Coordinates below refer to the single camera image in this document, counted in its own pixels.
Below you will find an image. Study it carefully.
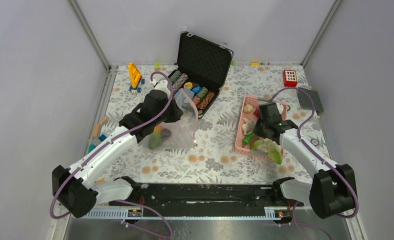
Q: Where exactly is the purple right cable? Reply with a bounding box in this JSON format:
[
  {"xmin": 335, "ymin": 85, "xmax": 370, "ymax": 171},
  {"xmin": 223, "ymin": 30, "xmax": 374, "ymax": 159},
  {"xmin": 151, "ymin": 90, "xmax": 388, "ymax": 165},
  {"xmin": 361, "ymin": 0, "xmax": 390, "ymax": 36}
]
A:
[{"xmin": 269, "ymin": 86, "xmax": 360, "ymax": 220}]

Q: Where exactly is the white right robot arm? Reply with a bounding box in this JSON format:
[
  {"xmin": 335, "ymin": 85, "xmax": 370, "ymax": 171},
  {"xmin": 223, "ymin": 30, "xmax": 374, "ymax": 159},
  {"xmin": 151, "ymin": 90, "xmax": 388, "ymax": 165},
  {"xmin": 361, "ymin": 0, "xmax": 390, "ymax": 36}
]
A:
[{"xmin": 253, "ymin": 101, "xmax": 359, "ymax": 219}]

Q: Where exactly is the clear pink zip top bag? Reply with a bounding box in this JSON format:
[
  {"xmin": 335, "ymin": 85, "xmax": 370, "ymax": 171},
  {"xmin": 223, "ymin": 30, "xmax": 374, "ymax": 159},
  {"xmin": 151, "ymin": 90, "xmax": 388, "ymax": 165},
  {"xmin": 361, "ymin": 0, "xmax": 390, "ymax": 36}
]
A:
[{"xmin": 141, "ymin": 88, "xmax": 198, "ymax": 150}]

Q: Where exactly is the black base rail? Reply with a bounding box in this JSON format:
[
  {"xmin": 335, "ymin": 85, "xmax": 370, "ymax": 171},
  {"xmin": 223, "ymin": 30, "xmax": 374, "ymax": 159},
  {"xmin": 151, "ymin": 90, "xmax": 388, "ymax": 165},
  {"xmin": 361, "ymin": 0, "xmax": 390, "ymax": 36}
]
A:
[{"xmin": 127, "ymin": 183, "xmax": 295, "ymax": 219}]

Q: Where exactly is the small white toy dumpling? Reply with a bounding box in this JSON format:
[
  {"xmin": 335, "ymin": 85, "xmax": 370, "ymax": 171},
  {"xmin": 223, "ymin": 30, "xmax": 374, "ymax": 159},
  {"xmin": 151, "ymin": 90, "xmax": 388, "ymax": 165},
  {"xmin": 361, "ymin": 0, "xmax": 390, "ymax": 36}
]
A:
[{"xmin": 241, "ymin": 117, "xmax": 256, "ymax": 135}]

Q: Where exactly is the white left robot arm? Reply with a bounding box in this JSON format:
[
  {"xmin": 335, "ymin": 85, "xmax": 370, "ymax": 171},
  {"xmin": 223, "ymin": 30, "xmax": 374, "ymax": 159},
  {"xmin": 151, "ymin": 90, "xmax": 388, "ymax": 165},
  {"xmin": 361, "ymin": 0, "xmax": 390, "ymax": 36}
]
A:
[{"xmin": 49, "ymin": 89, "xmax": 183, "ymax": 219}]

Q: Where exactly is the grey building baseplate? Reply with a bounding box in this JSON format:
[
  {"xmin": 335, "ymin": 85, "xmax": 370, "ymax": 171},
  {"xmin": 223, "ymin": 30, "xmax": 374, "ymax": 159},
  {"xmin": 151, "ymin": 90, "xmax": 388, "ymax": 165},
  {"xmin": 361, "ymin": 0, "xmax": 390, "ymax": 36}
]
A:
[{"xmin": 296, "ymin": 86, "xmax": 324, "ymax": 114}]

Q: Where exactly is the small green block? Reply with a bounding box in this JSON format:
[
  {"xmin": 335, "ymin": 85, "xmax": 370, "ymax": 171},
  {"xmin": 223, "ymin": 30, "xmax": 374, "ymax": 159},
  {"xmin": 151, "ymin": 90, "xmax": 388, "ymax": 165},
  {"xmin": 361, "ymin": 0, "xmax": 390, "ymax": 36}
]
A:
[{"xmin": 154, "ymin": 62, "xmax": 161, "ymax": 69}]

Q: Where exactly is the black poker chip case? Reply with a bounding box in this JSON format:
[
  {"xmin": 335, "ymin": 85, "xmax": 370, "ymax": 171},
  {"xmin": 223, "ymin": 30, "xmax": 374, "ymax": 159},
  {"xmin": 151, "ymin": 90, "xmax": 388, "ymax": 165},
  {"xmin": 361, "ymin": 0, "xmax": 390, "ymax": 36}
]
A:
[{"xmin": 168, "ymin": 31, "xmax": 234, "ymax": 119}]

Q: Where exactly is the green orange toy mango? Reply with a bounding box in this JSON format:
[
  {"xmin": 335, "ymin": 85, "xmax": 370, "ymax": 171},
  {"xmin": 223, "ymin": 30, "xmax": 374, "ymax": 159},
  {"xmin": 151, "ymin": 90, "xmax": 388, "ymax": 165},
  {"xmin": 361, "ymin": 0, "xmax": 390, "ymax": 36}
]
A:
[{"xmin": 148, "ymin": 125, "xmax": 164, "ymax": 150}]

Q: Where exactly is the pink plastic basket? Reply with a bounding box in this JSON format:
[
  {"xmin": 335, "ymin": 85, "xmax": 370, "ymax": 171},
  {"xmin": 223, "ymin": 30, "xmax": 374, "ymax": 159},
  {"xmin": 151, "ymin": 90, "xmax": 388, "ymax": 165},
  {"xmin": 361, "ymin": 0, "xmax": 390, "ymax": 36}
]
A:
[{"xmin": 235, "ymin": 95, "xmax": 284, "ymax": 165}]

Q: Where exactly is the green toy leaf vegetable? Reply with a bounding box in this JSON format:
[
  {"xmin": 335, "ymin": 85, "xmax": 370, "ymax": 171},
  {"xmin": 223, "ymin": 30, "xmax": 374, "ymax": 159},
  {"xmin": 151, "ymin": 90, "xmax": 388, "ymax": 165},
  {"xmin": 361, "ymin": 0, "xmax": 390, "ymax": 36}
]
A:
[{"xmin": 267, "ymin": 147, "xmax": 283, "ymax": 165}]

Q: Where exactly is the green toy pepper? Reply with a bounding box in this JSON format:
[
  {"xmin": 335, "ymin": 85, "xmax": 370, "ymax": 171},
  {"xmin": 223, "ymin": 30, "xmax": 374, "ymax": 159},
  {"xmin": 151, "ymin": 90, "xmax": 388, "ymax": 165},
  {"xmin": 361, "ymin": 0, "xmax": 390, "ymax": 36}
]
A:
[{"xmin": 241, "ymin": 132, "xmax": 256, "ymax": 148}]

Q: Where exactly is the blue toy block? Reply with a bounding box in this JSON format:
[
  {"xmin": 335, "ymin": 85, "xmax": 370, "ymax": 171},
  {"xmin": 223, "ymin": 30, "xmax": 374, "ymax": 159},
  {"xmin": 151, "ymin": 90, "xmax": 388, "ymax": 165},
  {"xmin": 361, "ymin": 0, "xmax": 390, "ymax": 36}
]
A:
[{"xmin": 88, "ymin": 134, "xmax": 107, "ymax": 152}]

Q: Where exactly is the red toy block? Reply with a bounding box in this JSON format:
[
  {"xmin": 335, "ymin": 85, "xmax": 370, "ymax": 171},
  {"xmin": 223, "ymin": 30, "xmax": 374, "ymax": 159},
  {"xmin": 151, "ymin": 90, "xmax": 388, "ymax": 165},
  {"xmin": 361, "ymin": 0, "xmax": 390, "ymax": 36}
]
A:
[{"xmin": 282, "ymin": 69, "xmax": 298, "ymax": 87}]

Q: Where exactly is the yellow toy ladder cart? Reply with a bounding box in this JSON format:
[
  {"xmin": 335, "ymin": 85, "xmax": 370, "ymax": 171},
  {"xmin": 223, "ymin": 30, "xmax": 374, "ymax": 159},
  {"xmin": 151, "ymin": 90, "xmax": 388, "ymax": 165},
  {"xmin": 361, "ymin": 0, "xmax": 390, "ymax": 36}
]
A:
[{"xmin": 128, "ymin": 62, "xmax": 146, "ymax": 93}]

